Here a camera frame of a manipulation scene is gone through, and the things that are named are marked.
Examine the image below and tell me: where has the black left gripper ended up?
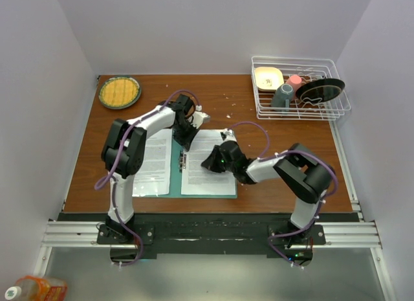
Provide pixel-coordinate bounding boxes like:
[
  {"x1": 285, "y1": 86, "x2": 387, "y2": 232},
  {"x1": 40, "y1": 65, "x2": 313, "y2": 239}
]
[{"x1": 171, "y1": 120, "x2": 199, "y2": 153}]

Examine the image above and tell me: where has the metal folder clip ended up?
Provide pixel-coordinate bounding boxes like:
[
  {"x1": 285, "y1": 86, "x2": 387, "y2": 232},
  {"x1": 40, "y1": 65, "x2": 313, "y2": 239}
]
[{"x1": 179, "y1": 152, "x2": 187, "y2": 172}]

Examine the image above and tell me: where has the printed paper sheet bottom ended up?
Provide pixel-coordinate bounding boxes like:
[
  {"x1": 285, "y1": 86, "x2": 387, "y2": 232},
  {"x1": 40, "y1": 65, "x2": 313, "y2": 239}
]
[{"x1": 180, "y1": 129, "x2": 237, "y2": 199}]

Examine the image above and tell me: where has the printed paper sheet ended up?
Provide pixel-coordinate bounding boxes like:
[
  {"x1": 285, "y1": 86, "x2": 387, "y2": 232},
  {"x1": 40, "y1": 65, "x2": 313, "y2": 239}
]
[
  {"x1": 133, "y1": 129, "x2": 172, "y2": 197},
  {"x1": 180, "y1": 129, "x2": 237, "y2": 199}
]

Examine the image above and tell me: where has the teal file folder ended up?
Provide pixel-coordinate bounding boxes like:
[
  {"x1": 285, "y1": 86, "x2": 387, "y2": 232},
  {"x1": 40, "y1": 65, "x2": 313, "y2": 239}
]
[{"x1": 152, "y1": 138, "x2": 224, "y2": 199}]

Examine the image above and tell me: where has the printed paper sheet top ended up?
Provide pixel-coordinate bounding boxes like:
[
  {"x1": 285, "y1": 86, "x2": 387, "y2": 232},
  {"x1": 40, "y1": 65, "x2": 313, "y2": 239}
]
[{"x1": 133, "y1": 129, "x2": 172, "y2": 197}]

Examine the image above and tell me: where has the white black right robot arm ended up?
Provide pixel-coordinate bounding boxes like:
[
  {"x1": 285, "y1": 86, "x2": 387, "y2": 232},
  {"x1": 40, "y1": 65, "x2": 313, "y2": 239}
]
[{"x1": 201, "y1": 141, "x2": 338, "y2": 245}]

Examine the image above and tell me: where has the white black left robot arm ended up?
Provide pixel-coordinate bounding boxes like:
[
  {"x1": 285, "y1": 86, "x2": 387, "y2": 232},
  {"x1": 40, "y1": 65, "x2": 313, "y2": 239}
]
[{"x1": 94, "y1": 90, "x2": 210, "y2": 244}]

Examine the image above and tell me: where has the green plate with woven mat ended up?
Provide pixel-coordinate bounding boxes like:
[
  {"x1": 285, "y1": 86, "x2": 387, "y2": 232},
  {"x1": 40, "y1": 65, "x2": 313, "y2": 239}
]
[{"x1": 98, "y1": 76, "x2": 142, "y2": 110}]

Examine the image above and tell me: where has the grey blue mug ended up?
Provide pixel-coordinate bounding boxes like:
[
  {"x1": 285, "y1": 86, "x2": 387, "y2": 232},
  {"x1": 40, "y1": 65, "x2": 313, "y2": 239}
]
[{"x1": 270, "y1": 84, "x2": 294, "y2": 112}]

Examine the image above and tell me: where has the cream square plate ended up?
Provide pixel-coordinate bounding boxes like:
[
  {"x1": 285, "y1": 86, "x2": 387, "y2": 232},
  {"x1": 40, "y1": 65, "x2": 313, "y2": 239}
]
[{"x1": 254, "y1": 66, "x2": 285, "y2": 92}]

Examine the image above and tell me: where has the pink cup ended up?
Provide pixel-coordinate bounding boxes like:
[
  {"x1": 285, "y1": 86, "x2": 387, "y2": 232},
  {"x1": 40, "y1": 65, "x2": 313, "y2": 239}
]
[{"x1": 285, "y1": 74, "x2": 305, "y2": 100}]

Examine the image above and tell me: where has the black round plate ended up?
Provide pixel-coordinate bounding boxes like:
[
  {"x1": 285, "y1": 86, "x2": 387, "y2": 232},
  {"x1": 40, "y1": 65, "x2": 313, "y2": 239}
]
[{"x1": 296, "y1": 78, "x2": 345, "y2": 105}]

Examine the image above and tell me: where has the orange plastic bottle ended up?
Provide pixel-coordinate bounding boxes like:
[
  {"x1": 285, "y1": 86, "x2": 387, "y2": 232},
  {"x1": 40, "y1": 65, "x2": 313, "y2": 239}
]
[{"x1": 5, "y1": 276, "x2": 68, "y2": 301}]

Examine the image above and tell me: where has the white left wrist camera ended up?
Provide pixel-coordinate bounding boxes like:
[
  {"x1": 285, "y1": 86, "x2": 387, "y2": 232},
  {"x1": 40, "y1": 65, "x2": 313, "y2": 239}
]
[{"x1": 191, "y1": 111, "x2": 210, "y2": 129}]

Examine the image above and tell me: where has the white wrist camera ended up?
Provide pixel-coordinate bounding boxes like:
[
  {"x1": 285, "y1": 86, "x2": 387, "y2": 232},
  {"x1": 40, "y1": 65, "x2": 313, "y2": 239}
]
[
  {"x1": 220, "y1": 128, "x2": 237, "y2": 142},
  {"x1": 191, "y1": 111, "x2": 210, "y2": 129}
]

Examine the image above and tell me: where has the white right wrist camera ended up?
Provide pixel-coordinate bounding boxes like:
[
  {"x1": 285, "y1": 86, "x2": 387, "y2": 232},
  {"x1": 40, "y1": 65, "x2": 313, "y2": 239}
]
[{"x1": 220, "y1": 128, "x2": 237, "y2": 142}]

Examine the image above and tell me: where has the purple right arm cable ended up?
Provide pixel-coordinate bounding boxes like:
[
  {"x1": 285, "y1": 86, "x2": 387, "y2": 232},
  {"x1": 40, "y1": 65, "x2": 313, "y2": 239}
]
[{"x1": 226, "y1": 120, "x2": 340, "y2": 262}]

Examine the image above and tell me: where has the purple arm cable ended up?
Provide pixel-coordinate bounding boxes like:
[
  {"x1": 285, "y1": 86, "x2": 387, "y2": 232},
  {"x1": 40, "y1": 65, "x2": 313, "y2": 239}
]
[
  {"x1": 226, "y1": 120, "x2": 340, "y2": 262},
  {"x1": 93, "y1": 89, "x2": 203, "y2": 266}
]

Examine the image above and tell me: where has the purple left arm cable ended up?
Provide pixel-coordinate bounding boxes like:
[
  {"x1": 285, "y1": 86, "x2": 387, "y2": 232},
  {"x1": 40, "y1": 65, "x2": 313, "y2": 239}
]
[{"x1": 93, "y1": 89, "x2": 203, "y2": 266}]

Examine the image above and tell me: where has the white wire dish rack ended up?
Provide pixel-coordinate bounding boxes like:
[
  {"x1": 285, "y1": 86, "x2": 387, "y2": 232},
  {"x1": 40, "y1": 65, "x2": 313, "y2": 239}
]
[{"x1": 251, "y1": 56, "x2": 351, "y2": 121}]

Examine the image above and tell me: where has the aluminium frame rail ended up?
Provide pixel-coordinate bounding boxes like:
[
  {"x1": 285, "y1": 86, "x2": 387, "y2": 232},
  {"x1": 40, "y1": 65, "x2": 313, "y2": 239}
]
[{"x1": 36, "y1": 203, "x2": 397, "y2": 300}]

